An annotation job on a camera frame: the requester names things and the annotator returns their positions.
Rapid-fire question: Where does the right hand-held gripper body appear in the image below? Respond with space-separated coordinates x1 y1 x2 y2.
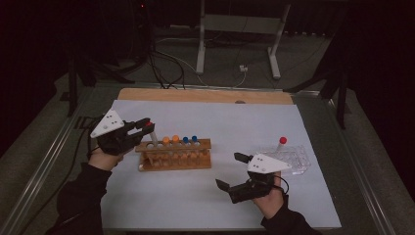
228 153 294 205

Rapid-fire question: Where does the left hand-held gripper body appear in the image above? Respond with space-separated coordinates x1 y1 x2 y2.
89 109 140 157

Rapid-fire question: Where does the red cap test tube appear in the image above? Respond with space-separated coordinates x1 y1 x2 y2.
276 136 289 155
145 120 161 148

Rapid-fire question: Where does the orange cap test tube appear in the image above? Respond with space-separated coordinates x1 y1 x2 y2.
171 134 181 161
161 135 171 162

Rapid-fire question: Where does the clear plastic tube rack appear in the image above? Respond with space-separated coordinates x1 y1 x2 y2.
258 145 312 177

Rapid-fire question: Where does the blue cap test tube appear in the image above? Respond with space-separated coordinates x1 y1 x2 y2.
190 134 201 161
181 136 192 162

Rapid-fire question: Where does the wooden test tube rack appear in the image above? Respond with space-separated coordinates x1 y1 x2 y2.
134 138 212 172

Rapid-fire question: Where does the person's left hand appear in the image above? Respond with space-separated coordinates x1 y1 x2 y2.
87 146 127 172

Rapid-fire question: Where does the person's right hand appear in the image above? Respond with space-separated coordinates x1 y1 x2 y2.
252 174 286 220

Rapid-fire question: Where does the white table mat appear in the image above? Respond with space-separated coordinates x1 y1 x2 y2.
66 99 343 231

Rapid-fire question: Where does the black tripod stand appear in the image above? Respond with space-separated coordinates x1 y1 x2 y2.
283 62 352 130
60 48 135 118

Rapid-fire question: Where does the grey metal stand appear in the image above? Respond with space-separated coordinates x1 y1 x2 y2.
195 0 293 80

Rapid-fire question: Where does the left hand-held gripper cable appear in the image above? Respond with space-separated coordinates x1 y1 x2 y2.
85 122 103 159

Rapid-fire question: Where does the hand-held gripper cable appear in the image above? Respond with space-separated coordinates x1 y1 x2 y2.
273 173 291 197
85 122 103 159

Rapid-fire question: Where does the right hand-held gripper cable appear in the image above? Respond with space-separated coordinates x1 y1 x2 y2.
273 173 291 197

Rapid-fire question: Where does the black floor cable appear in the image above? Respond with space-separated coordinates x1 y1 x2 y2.
19 113 111 235

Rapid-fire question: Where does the black cable bundle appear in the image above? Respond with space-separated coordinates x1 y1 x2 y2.
129 0 187 90

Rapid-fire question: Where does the aluminium floor rail frame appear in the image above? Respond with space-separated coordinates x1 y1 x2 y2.
0 80 397 235

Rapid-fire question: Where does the white cable with plug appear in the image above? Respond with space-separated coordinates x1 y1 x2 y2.
156 36 250 89

